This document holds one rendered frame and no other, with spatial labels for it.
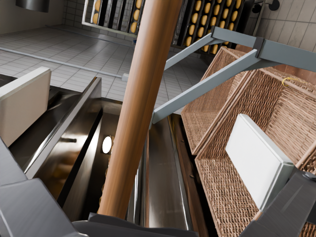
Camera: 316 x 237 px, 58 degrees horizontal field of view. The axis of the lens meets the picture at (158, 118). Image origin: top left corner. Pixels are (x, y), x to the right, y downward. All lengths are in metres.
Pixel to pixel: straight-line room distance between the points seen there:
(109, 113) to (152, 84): 1.61
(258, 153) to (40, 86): 0.13
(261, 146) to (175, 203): 0.86
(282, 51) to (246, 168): 0.53
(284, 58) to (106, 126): 1.41
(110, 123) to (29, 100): 1.73
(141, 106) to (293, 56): 0.49
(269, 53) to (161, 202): 0.61
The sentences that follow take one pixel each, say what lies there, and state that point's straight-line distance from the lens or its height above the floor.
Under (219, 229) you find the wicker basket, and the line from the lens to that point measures 0.95.
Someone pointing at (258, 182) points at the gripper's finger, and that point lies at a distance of 0.16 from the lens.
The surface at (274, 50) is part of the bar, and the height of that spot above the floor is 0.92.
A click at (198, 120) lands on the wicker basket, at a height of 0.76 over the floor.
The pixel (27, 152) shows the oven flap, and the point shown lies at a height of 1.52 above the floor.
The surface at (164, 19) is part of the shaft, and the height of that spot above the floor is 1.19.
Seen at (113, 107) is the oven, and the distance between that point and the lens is 1.85.
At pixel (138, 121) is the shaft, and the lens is 0.26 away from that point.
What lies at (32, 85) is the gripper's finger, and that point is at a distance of 0.17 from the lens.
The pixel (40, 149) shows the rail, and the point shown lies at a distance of 0.91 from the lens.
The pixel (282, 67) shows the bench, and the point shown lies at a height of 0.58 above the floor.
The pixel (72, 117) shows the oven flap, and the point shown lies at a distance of 1.14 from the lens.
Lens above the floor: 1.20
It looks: 7 degrees down
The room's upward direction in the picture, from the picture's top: 77 degrees counter-clockwise
